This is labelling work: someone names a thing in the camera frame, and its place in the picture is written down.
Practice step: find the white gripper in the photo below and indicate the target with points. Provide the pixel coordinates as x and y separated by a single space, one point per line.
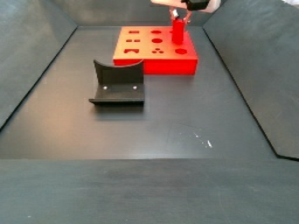
177 3

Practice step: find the red star-shaped peg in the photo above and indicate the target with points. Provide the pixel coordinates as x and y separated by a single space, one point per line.
178 30

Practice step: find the red shape sorter block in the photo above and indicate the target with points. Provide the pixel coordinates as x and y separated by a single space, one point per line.
149 43

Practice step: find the black curved holder stand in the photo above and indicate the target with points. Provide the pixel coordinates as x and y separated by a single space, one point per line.
121 83

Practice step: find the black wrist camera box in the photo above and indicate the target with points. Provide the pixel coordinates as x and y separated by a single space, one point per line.
195 6

